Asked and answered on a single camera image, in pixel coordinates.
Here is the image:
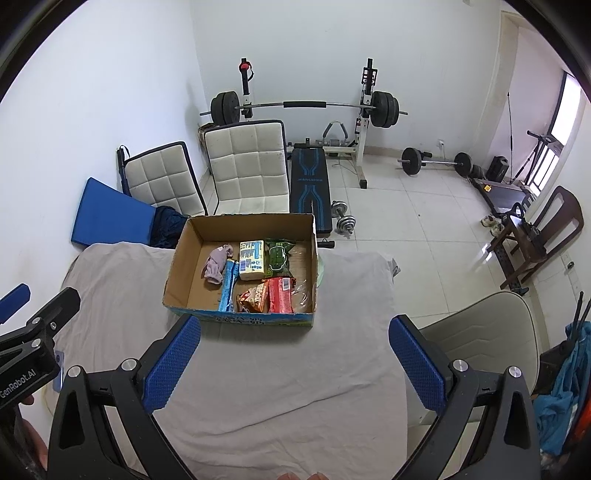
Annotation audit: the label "black treadmill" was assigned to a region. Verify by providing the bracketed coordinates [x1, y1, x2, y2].
[471, 178, 532, 208]

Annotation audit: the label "beige padded chair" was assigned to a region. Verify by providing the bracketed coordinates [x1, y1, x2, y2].
[406, 291, 541, 425]

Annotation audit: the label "black blue weight bench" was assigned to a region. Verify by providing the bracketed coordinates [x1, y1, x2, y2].
[288, 143, 332, 234]

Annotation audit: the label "dark wooden chair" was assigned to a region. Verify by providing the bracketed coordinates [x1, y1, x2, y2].
[492, 185, 585, 291]

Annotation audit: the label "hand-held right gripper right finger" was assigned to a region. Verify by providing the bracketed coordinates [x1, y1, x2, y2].
[389, 315, 541, 480]

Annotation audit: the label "person's left hand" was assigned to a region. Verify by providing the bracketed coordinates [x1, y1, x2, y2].
[16, 395, 49, 469]

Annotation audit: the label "grey table cloth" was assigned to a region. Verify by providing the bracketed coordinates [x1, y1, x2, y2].
[21, 242, 409, 480]

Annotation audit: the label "black and blue stick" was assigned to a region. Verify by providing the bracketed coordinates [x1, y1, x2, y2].
[116, 145, 134, 197]

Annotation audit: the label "teal blue garment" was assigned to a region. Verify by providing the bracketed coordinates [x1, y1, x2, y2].
[536, 320, 591, 455]

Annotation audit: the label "cardboard box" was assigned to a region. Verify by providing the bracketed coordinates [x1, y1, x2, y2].
[163, 213, 319, 328]

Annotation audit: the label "short barbell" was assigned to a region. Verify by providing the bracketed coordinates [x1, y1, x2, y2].
[398, 147, 472, 177]

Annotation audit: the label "white barbell rack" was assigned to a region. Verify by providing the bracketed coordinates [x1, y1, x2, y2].
[238, 58, 384, 190]

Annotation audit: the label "dark blue garment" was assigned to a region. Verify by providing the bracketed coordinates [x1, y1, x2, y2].
[150, 207, 191, 250]

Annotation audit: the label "long barbell with black plates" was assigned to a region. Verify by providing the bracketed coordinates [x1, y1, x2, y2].
[199, 91, 409, 128]

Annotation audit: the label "green snack packet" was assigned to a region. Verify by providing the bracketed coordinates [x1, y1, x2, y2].
[264, 237, 296, 278]

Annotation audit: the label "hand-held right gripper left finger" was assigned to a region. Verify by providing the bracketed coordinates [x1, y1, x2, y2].
[47, 316, 202, 480]

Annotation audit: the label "red snack packet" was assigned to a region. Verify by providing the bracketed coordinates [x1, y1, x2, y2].
[267, 277, 296, 315]

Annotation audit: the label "upright white quilted chair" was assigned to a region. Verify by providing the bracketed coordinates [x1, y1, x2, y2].
[203, 120, 291, 215]

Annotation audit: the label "orange snack packet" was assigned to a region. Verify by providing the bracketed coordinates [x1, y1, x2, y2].
[235, 281, 270, 313]

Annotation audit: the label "window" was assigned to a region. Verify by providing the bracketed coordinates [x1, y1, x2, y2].
[549, 69, 591, 153]

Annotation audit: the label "long blue packet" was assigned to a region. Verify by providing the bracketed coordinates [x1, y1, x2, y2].
[218, 259, 241, 312]

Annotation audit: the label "purple sock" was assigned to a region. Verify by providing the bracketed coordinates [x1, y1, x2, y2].
[202, 244, 235, 284]

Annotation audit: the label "thin black rods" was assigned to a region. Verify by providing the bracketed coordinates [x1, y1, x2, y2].
[570, 291, 591, 342]

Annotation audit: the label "tilted white quilted chair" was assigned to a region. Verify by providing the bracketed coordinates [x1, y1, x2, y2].
[124, 141, 208, 217]

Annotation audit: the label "blue foam mat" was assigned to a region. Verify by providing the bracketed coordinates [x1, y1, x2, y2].
[70, 178, 160, 250]

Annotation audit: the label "thin black pole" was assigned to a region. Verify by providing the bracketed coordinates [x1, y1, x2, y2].
[507, 92, 514, 174]

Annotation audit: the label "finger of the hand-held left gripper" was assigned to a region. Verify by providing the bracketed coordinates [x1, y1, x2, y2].
[28, 287, 81, 337]
[0, 284, 31, 324]

